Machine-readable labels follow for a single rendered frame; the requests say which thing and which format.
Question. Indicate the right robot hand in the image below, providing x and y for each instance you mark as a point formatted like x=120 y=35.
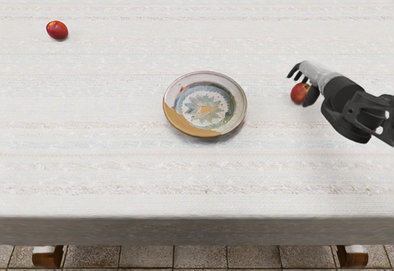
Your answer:
x=311 y=71

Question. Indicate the patterned ceramic plate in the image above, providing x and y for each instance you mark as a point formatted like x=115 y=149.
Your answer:
x=204 y=104

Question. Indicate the dark red oval fruit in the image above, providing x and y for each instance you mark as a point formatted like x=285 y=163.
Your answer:
x=57 y=30

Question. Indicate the red apple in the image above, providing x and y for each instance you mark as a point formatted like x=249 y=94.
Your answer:
x=298 y=94

